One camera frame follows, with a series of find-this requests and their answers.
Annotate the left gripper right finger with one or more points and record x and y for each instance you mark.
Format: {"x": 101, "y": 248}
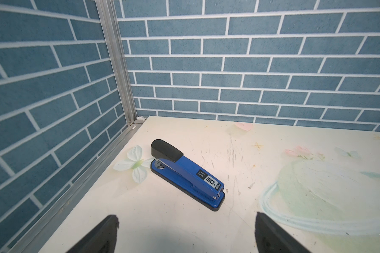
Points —
{"x": 271, "y": 238}

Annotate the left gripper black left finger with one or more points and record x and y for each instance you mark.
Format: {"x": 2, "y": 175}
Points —
{"x": 101, "y": 239}

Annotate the blue stapler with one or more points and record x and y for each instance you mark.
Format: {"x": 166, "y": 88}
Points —
{"x": 171, "y": 165}

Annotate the aluminium corner frame post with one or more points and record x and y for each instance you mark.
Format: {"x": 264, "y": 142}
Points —
{"x": 109, "y": 23}

